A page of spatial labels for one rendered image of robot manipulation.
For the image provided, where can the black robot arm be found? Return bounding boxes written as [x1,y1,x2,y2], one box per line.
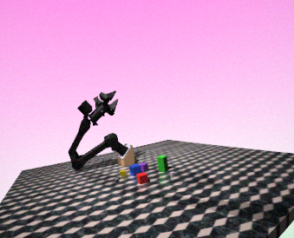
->
[69,100,128,170]

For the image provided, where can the blue block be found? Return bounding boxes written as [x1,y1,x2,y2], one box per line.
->
[129,163,141,176]

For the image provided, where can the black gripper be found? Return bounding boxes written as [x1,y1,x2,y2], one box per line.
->
[95,90,119,116]

